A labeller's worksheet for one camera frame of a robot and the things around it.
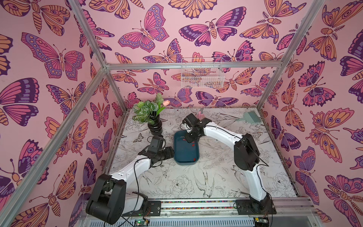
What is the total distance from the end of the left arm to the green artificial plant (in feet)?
0.62

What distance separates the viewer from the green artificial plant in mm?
848

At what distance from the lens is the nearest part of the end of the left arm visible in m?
0.64
